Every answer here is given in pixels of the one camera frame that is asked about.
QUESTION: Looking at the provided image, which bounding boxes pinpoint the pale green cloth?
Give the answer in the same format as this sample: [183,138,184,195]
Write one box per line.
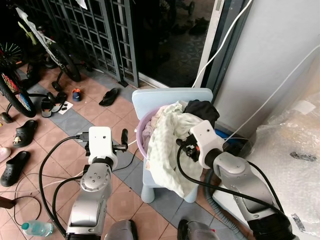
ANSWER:
[148,102,213,199]

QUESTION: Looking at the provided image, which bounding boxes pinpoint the bubble wrapped washing machine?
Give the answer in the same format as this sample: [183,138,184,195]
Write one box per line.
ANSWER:
[244,99,320,240]

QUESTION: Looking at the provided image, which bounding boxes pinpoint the purple plastic basin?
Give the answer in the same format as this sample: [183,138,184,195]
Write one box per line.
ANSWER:
[135,109,162,162]

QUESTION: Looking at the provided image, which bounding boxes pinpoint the black garment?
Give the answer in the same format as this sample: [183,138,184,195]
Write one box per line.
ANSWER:
[183,99,220,130]

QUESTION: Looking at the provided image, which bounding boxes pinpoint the white pinkish garment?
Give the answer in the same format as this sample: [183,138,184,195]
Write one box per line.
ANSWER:
[149,106,173,128]

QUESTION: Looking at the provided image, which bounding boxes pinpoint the blue item in black box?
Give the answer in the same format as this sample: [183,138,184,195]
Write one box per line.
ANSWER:
[215,128,248,155]

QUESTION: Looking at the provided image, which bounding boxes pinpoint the black flat slipper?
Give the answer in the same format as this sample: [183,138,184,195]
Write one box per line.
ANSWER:
[98,87,121,107]

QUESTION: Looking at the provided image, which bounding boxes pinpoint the light blue plastic chair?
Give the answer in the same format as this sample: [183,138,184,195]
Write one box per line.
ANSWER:
[132,87,214,204]

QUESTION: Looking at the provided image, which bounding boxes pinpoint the white paper sheet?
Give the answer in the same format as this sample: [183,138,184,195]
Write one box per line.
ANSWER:
[56,102,74,115]

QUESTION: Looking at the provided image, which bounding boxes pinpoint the small blue orange shoe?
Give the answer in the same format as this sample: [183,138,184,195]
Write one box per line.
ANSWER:
[71,87,83,103]

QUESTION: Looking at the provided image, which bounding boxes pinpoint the grey right robot leg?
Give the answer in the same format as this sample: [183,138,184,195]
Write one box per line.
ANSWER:
[177,218,217,240]

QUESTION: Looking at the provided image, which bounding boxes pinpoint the grey robot leg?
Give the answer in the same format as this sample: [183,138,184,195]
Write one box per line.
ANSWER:
[104,218,139,240]
[177,218,217,240]

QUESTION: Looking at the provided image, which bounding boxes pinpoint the grey left robot leg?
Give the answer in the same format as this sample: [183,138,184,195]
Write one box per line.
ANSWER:
[104,218,139,240]

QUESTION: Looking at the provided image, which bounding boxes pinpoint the black clog shoe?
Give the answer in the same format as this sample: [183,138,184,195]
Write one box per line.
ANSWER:
[0,150,31,188]
[12,119,39,149]

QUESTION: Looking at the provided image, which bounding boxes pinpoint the dark metal grille gate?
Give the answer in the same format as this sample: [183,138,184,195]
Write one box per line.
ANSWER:
[20,0,142,88]

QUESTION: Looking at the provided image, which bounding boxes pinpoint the white black bicycle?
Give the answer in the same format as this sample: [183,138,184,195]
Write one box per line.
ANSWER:
[14,4,82,93]

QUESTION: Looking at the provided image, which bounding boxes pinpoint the clear plastic water bottle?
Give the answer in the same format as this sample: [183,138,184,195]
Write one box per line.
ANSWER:
[20,220,55,237]

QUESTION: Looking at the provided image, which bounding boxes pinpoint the red black bicycle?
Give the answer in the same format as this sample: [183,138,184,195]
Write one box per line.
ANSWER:
[0,40,39,119]

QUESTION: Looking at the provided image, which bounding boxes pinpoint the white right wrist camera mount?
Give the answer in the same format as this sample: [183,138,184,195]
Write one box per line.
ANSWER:
[190,120,224,169]

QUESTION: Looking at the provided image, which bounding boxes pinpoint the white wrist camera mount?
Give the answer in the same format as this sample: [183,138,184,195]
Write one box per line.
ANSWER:
[87,126,114,161]
[190,120,224,169]

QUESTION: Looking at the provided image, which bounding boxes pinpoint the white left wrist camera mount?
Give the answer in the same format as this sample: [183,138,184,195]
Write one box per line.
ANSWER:
[87,126,114,161]

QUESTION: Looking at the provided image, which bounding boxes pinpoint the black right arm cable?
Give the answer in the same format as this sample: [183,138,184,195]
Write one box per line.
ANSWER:
[176,145,281,216]

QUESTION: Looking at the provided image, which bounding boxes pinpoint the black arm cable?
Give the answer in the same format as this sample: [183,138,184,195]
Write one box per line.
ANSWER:
[176,145,281,216]
[39,132,91,238]

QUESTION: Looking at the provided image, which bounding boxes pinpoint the grey corrugated drain hose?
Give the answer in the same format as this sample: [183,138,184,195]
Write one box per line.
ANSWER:
[206,170,242,237]

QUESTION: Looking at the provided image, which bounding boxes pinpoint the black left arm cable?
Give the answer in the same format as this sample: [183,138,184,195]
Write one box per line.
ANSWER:
[39,132,91,238]

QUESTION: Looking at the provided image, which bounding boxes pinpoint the black strap sandals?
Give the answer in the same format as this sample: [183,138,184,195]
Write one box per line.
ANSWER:
[39,92,69,119]

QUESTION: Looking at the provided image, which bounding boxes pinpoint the thick white cable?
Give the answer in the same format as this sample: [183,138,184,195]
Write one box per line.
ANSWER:
[192,0,254,89]

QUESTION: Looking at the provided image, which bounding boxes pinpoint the thin white cable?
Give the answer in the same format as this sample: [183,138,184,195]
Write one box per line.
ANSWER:
[224,45,320,143]

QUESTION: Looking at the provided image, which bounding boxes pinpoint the thin black floor wire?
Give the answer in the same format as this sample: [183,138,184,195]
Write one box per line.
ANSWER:
[11,172,46,227]

